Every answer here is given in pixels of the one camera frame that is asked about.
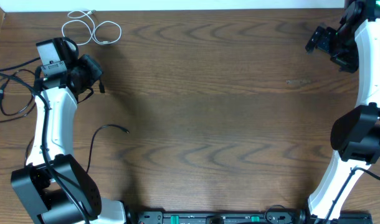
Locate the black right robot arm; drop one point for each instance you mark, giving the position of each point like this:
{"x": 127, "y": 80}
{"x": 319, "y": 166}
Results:
{"x": 355, "y": 137}

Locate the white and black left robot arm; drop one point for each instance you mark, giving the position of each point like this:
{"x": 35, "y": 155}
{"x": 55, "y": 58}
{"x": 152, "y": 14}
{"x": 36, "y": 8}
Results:
{"x": 52, "y": 186}

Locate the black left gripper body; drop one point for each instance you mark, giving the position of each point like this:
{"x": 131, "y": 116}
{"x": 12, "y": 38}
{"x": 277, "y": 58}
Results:
{"x": 89, "y": 71}

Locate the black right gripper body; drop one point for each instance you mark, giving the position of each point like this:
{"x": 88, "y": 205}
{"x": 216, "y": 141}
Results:
{"x": 343, "y": 48}

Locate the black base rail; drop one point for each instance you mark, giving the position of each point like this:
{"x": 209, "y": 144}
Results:
{"x": 273, "y": 215}

